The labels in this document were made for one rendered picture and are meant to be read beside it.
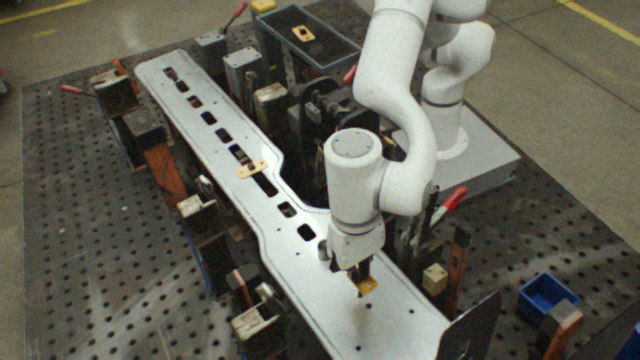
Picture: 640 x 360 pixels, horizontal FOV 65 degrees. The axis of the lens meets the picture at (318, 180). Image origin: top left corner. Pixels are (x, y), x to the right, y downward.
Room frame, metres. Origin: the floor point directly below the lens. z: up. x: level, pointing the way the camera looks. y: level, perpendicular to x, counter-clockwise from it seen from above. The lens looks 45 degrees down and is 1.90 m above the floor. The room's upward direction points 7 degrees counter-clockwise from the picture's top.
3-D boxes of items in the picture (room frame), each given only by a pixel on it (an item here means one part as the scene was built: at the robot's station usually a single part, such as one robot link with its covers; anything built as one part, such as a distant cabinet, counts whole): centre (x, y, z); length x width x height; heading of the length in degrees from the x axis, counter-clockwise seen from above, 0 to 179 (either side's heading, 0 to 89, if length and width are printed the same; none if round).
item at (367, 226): (0.54, -0.06, 1.27); 0.09 x 0.08 x 0.03; 119
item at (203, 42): (1.55, 0.31, 0.88); 0.11 x 0.10 x 0.36; 119
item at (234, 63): (1.32, 0.18, 0.90); 0.13 x 0.10 x 0.41; 119
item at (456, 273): (0.53, -0.24, 0.95); 0.03 x 0.01 x 0.50; 29
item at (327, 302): (0.97, 0.18, 1.00); 1.38 x 0.22 x 0.02; 29
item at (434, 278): (0.54, -0.20, 0.88); 0.04 x 0.04 x 0.36; 29
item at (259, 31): (1.54, 0.11, 0.92); 0.08 x 0.08 x 0.44; 29
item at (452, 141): (1.19, -0.39, 0.89); 0.19 x 0.19 x 0.18
